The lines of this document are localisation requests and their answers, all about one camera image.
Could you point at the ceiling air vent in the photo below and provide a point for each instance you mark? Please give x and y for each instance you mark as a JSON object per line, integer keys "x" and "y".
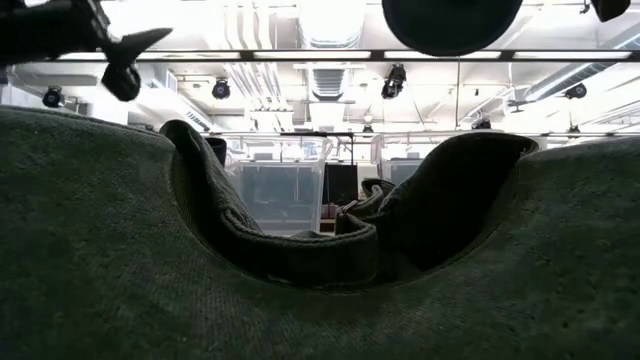
{"x": 327, "y": 82}

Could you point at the ribbed silver air duct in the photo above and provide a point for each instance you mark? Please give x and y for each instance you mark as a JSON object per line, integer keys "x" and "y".
{"x": 330, "y": 40}

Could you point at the green cap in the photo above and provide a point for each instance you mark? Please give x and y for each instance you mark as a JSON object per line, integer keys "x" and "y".
{"x": 150, "y": 250}

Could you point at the thin vertical pole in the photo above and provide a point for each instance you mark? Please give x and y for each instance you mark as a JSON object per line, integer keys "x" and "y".
{"x": 458, "y": 95}

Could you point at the black overhead frame bar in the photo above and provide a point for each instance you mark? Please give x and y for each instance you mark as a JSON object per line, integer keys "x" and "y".
{"x": 377, "y": 55}

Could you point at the clear plastic bin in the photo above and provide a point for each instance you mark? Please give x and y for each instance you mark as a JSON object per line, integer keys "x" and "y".
{"x": 400, "y": 170}
{"x": 280, "y": 195}

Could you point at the black partition panel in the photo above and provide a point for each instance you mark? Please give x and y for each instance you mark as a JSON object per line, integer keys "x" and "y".
{"x": 341, "y": 185}

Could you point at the black ceiling spotlight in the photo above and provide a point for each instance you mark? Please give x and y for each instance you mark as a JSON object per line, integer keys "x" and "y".
{"x": 576, "y": 91}
{"x": 220, "y": 90}
{"x": 52, "y": 97}
{"x": 394, "y": 82}

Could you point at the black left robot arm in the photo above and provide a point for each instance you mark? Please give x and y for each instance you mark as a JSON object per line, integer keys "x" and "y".
{"x": 20, "y": 30}

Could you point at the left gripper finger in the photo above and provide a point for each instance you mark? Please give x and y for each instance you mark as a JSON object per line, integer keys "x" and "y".
{"x": 121, "y": 82}
{"x": 132, "y": 45}

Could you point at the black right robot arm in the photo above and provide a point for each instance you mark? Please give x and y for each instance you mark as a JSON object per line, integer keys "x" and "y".
{"x": 450, "y": 25}

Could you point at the black workbench frame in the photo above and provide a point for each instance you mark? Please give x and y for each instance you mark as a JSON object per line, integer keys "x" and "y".
{"x": 315, "y": 134}

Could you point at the white rectangular ceiling duct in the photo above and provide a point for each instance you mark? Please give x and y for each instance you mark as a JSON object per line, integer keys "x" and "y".
{"x": 195, "y": 119}

